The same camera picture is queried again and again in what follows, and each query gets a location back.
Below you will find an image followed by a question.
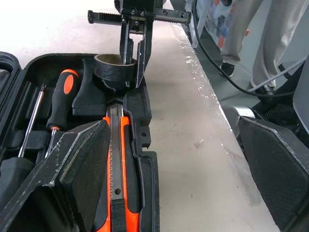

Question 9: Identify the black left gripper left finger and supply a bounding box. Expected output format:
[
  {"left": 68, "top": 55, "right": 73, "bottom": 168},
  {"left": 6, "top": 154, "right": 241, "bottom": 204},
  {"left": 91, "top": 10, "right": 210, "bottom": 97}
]
[{"left": 0, "top": 119, "right": 112, "bottom": 232}]

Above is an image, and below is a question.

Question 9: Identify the black cable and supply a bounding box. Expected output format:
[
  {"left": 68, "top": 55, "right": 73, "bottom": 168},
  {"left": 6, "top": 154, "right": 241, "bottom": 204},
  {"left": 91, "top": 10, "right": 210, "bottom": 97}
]
[{"left": 191, "top": 0, "right": 296, "bottom": 98}]

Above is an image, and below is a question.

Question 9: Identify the white cable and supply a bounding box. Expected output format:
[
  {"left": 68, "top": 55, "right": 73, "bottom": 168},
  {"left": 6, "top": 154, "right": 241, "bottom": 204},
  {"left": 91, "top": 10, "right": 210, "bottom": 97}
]
[{"left": 246, "top": 56, "right": 309, "bottom": 93}]

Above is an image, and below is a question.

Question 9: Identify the orange black utility knife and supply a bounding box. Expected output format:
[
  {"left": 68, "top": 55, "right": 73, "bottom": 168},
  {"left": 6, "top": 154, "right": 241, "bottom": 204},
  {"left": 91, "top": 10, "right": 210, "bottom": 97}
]
[{"left": 93, "top": 104, "right": 141, "bottom": 232}]

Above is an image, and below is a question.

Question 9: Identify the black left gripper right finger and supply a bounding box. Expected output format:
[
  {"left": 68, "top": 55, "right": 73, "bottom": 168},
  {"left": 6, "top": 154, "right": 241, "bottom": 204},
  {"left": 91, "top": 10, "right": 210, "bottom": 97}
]
[{"left": 237, "top": 116, "right": 309, "bottom": 232}]

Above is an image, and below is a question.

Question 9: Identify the orange black handled screwdriver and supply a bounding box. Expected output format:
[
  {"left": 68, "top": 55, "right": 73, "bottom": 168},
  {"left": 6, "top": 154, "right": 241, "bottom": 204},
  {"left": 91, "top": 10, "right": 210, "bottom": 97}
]
[
  {"left": 0, "top": 83, "right": 47, "bottom": 192},
  {"left": 44, "top": 68, "right": 81, "bottom": 158}
]

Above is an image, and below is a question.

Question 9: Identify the hexagon patterned panel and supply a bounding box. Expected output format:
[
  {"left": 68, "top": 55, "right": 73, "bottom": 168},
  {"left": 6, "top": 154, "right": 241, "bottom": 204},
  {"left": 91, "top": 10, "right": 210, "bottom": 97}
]
[{"left": 205, "top": 0, "right": 251, "bottom": 50}]

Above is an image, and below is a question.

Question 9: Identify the black plastic tool case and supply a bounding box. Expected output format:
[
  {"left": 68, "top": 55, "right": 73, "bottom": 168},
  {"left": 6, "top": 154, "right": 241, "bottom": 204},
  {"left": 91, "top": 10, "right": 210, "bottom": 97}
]
[{"left": 0, "top": 51, "right": 161, "bottom": 232}]

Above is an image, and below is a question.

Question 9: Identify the silver rounded robot body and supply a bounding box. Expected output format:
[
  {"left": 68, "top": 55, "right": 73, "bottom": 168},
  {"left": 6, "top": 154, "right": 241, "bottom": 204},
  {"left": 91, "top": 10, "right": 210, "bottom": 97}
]
[{"left": 226, "top": 106, "right": 257, "bottom": 122}]

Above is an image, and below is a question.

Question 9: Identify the person in beige trousers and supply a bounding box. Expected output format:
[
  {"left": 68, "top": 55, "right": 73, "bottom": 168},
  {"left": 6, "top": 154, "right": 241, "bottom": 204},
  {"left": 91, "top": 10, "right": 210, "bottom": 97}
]
[{"left": 220, "top": 0, "right": 294, "bottom": 91}]

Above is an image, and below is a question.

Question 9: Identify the grey curved panel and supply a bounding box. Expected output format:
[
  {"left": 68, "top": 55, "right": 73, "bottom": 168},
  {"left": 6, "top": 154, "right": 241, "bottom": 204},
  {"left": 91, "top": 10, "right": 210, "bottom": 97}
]
[{"left": 290, "top": 65, "right": 309, "bottom": 136}]

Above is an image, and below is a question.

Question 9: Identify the white metal frame post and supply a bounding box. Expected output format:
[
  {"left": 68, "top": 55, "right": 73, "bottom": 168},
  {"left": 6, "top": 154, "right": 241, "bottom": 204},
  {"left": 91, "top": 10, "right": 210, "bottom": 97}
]
[{"left": 188, "top": 0, "right": 213, "bottom": 49}]

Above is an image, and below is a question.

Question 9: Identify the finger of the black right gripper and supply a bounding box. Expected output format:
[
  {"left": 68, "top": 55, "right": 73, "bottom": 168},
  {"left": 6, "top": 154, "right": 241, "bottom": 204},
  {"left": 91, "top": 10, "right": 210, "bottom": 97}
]
[
  {"left": 135, "top": 17, "right": 154, "bottom": 88},
  {"left": 119, "top": 20, "right": 134, "bottom": 66}
]

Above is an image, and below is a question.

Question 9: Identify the black electrical tape roll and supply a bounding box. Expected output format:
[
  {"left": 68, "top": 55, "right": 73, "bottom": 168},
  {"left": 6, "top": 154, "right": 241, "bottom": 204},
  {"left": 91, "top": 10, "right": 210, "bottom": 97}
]
[{"left": 92, "top": 53, "right": 137, "bottom": 91}]

